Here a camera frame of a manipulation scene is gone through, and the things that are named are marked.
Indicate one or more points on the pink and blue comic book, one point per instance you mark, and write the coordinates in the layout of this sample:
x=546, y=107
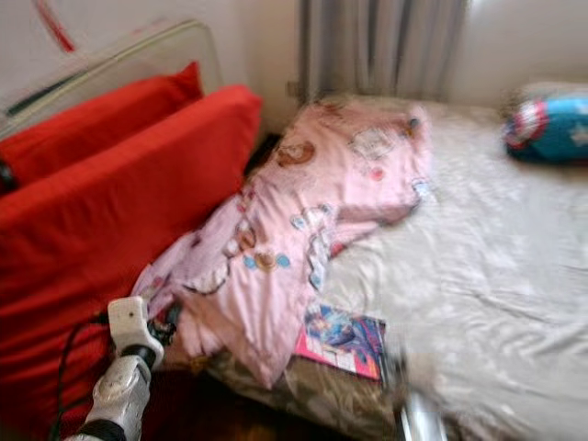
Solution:
x=344, y=342

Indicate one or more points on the pink cartoon print blanket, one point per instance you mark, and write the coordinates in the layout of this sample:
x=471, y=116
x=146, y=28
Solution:
x=340, y=184

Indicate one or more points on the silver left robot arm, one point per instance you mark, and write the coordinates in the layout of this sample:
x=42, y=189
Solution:
x=119, y=400

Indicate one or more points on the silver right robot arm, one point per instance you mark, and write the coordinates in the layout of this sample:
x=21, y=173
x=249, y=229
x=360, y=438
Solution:
x=418, y=418

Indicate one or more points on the large red cushion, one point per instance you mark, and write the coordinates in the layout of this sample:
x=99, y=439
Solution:
x=110, y=239

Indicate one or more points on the bed with beige floral sheet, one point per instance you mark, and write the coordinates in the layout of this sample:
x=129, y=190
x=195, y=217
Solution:
x=496, y=266

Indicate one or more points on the small red cushion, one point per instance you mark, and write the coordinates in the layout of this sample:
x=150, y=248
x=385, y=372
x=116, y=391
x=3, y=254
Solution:
x=101, y=119

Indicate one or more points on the blue red star shield pillow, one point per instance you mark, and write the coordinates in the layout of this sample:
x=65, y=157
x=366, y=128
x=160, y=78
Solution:
x=551, y=129

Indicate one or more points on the thin red strip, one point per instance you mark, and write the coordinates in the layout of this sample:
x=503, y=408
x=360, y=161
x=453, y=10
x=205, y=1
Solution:
x=53, y=26

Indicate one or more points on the grey curtain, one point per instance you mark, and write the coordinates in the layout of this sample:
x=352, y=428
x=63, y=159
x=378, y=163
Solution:
x=381, y=46

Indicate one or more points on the beige padded board with rail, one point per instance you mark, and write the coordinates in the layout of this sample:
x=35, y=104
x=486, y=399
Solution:
x=119, y=62

